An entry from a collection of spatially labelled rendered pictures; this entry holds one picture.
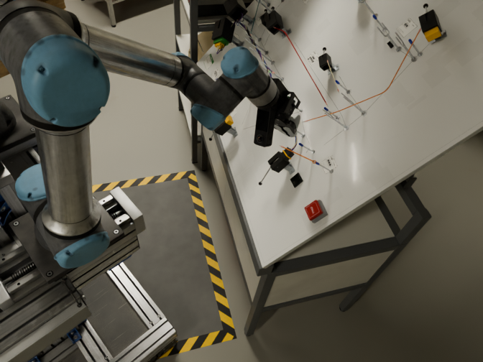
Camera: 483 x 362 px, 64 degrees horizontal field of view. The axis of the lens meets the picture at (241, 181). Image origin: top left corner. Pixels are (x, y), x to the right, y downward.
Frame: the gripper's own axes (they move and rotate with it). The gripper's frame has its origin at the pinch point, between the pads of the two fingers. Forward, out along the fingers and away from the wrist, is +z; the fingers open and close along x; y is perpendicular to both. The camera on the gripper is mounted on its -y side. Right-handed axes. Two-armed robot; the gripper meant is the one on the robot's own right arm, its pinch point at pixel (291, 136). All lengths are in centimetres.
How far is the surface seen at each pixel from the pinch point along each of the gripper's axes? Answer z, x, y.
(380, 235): 68, -17, -8
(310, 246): 50, 2, -25
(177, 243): 90, 96, -54
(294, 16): 23, 38, 58
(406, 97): 15.8, -21.2, 26.4
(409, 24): 14, -13, 51
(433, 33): 4.6, -24.6, 40.9
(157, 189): 89, 132, -30
